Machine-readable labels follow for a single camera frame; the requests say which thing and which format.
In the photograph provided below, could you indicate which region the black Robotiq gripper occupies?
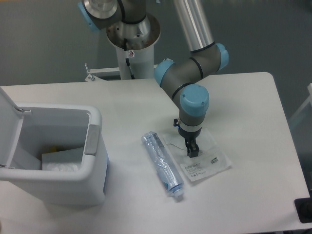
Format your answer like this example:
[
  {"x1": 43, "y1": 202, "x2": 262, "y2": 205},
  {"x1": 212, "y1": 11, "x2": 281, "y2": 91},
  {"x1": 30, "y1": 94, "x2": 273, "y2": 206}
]
[{"x1": 178, "y1": 126, "x2": 202, "y2": 157}]

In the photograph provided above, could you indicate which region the white plastic packaging bag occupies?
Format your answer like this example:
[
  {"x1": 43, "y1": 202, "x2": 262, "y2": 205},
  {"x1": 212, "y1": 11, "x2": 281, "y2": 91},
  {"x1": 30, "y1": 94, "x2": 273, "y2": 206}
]
[{"x1": 163, "y1": 128, "x2": 232, "y2": 182}]

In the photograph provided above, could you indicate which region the crushed clear plastic bottle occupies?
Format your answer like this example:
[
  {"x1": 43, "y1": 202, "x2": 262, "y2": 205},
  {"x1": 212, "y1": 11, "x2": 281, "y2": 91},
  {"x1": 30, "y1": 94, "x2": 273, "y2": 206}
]
[{"x1": 141, "y1": 131, "x2": 184, "y2": 201}]

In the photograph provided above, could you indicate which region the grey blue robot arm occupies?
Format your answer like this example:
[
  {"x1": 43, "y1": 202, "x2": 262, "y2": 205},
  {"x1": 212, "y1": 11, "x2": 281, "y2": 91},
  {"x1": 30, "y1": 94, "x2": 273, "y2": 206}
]
[{"x1": 78, "y1": 0, "x2": 229, "y2": 157}]

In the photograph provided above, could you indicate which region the white trash can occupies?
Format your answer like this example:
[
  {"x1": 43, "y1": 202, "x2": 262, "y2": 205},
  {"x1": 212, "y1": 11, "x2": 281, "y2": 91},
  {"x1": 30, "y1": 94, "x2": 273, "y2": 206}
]
[{"x1": 0, "y1": 103, "x2": 108, "y2": 206}]

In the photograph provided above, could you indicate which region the white trash can lid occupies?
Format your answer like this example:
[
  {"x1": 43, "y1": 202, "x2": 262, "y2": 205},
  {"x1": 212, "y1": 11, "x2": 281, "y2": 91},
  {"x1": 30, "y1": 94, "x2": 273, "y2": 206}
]
[{"x1": 0, "y1": 88, "x2": 23, "y2": 167}]

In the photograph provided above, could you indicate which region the black device at table edge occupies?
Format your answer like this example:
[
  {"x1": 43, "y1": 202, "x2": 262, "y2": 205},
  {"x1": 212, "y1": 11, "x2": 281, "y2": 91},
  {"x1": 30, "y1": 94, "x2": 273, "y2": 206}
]
[{"x1": 294, "y1": 197, "x2": 312, "y2": 223}]

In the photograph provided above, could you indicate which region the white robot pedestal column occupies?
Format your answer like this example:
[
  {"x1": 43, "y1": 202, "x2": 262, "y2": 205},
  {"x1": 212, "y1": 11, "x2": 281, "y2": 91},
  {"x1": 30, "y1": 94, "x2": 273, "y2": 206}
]
[{"x1": 106, "y1": 13, "x2": 160, "y2": 71}]

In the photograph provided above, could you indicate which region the black cable on pedestal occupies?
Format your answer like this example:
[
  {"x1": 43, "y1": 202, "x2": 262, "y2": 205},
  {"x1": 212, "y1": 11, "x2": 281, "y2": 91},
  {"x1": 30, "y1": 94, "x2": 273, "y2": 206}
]
[{"x1": 123, "y1": 38, "x2": 136, "y2": 80}]

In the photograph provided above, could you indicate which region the white frame at right edge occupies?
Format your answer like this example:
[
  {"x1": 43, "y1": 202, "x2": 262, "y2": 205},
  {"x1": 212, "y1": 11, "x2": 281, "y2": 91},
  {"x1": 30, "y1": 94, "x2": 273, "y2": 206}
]
[{"x1": 289, "y1": 83, "x2": 312, "y2": 131}]

